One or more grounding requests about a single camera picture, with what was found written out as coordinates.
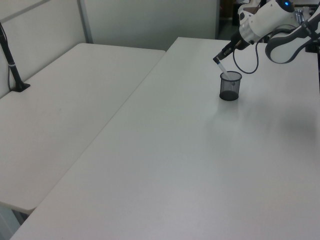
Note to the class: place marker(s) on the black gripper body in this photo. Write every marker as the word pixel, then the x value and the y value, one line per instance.
pixel 238 41

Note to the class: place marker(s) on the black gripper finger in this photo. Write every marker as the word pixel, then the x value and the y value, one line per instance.
pixel 221 53
pixel 224 56

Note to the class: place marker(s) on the white marker with blue cap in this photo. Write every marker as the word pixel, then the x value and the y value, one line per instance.
pixel 223 71

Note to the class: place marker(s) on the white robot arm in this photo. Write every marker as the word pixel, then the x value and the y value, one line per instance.
pixel 270 17

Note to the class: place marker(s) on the black mesh pen cup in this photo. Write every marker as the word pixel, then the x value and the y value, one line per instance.
pixel 230 90

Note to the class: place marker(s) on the black keyboard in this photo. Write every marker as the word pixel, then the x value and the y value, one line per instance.
pixel 299 15

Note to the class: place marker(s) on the black clamped camera stand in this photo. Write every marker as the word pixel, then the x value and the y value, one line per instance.
pixel 313 48

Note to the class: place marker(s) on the grey metal partition post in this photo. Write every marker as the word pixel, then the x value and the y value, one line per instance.
pixel 86 22

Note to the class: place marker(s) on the black camera stand with foot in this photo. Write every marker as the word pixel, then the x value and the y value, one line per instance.
pixel 13 72

